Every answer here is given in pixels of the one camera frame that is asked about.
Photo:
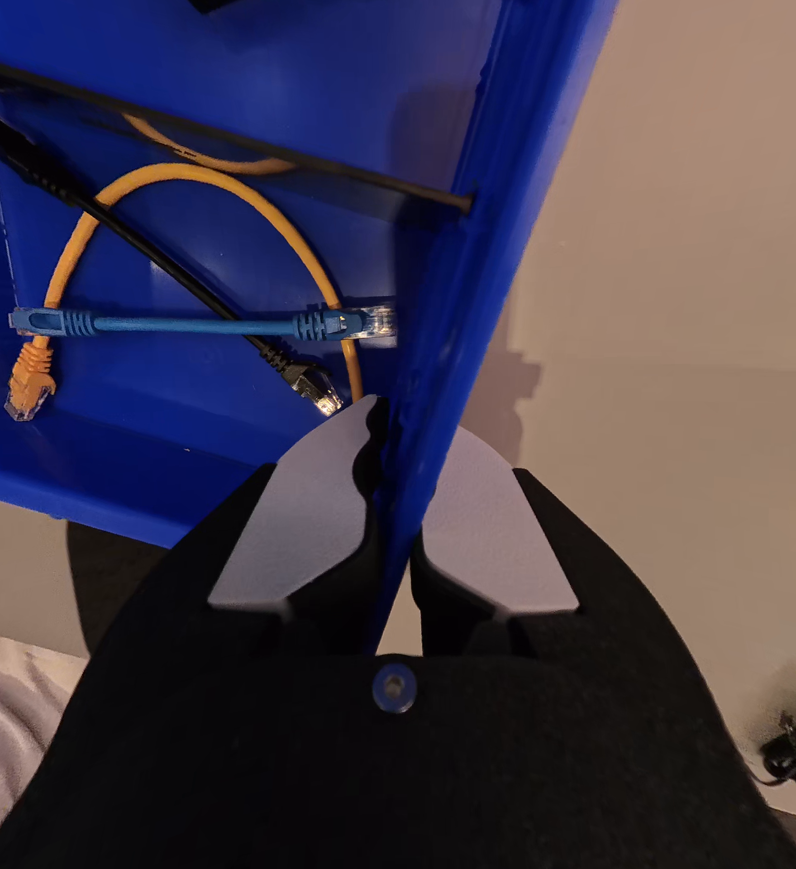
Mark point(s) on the blue plastic bin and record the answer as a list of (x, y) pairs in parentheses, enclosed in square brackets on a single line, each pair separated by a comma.
[(235, 82)]

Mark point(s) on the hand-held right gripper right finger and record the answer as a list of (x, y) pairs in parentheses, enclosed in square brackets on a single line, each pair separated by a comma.
[(500, 537)]

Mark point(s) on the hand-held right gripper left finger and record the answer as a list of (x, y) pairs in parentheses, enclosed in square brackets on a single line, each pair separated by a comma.
[(289, 530)]

